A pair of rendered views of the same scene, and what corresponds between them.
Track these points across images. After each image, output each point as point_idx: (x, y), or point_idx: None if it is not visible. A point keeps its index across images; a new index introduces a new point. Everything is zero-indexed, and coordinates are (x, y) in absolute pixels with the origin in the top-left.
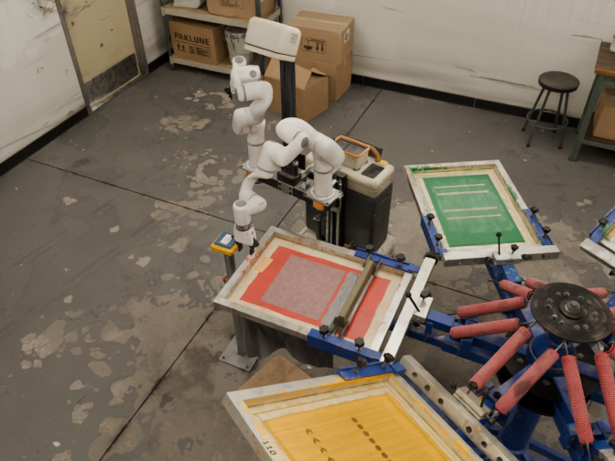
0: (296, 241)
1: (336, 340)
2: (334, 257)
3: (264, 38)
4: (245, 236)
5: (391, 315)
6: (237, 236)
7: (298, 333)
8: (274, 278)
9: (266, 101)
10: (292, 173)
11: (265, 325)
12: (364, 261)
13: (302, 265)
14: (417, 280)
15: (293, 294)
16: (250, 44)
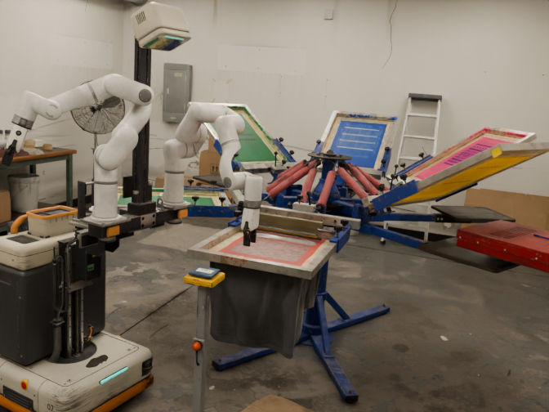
0: (210, 246)
1: (338, 235)
2: (231, 238)
3: (176, 20)
4: (258, 215)
5: None
6: (254, 221)
7: (334, 247)
8: (264, 257)
9: (151, 103)
10: (147, 199)
11: (326, 261)
12: (240, 226)
13: (243, 248)
14: (272, 208)
15: (284, 252)
16: (166, 28)
